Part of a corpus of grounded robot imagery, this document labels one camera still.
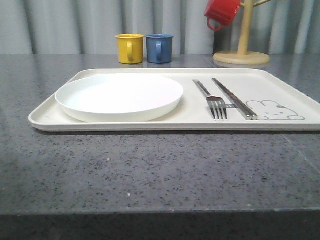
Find white round plate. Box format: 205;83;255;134
55;73;184;123

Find silver metal fork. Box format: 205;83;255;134
192;79;228;121

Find silver metal chopstick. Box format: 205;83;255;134
213;78;258;121
211;78;253;121

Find cream rabbit serving tray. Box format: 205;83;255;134
28;68;320;132

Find blue mug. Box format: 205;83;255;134
145;34;173;64

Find yellow mug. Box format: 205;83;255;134
115;34;145;65

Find wooden mug tree stand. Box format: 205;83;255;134
213;0;270;65

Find red mug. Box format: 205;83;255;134
204;0;242;31

